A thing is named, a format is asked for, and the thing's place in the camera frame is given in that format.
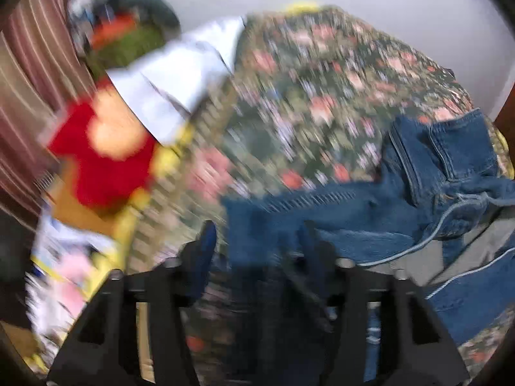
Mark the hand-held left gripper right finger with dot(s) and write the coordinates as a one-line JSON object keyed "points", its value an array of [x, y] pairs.
{"points": [[318, 257]]}

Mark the orange box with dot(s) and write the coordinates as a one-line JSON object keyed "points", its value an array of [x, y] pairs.
{"points": [[112, 30]]}

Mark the floral bedspread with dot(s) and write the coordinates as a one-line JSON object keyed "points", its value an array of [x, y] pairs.
{"points": [[305, 88]]}

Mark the grey neck pillow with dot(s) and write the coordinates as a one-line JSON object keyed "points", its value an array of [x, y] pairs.
{"points": [[161, 8]]}

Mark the green patterned box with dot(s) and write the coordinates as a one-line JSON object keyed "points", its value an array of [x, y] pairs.
{"points": [[128, 48]]}

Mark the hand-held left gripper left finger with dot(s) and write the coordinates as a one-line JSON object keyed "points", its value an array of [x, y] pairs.
{"points": [[201, 257]]}

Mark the yellow plush item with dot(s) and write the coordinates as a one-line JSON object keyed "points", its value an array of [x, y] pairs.
{"points": [[303, 7]]}

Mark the red plush toy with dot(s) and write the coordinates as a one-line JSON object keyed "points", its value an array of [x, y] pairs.
{"points": [[104, 177]]}

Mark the stack of magazines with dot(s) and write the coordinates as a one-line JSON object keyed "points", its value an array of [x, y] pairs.
{"points": [[68, 273]]}

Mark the blue denim jacket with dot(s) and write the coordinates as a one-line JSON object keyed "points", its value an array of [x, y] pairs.
{"points": [[362, 225]]}

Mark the white shirt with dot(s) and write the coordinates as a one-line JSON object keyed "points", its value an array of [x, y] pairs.
{"points": [[181, 72]]}

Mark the striped brown curtain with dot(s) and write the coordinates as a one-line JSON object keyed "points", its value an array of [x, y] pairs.
{"points": [[24, 88]]}

